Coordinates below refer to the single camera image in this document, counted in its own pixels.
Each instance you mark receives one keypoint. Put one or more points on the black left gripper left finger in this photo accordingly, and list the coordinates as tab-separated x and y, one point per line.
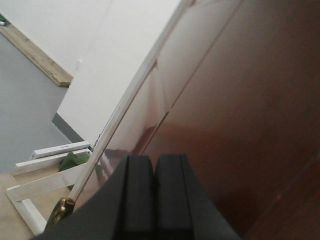
122	209

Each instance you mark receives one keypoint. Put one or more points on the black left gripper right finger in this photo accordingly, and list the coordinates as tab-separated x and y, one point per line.
183	208

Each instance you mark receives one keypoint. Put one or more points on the brass door handle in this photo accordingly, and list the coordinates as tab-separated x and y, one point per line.
63	208

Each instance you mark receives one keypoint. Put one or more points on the brown wooden door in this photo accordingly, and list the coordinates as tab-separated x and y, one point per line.
248	121

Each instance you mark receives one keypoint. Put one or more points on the white diagonal brace beam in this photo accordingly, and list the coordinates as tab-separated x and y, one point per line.
46	184

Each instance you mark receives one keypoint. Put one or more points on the green sandbag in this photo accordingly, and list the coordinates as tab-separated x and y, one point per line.
72	160

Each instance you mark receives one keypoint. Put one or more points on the white horizontal foot beam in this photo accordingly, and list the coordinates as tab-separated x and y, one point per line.
30	214

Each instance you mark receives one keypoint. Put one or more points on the plywood base platform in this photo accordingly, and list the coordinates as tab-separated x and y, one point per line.
43	202

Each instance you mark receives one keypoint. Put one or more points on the plywood platform right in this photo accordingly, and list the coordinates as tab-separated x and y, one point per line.
38	57

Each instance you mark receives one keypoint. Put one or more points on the white wooden rail front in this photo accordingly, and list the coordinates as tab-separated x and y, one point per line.
37	164

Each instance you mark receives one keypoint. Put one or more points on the white wooden rail side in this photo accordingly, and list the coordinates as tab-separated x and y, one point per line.
60	149

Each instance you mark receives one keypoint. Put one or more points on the white door frame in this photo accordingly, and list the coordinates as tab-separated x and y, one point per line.
128	97

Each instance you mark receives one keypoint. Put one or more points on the white panel wall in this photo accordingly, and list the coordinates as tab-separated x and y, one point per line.
100	43

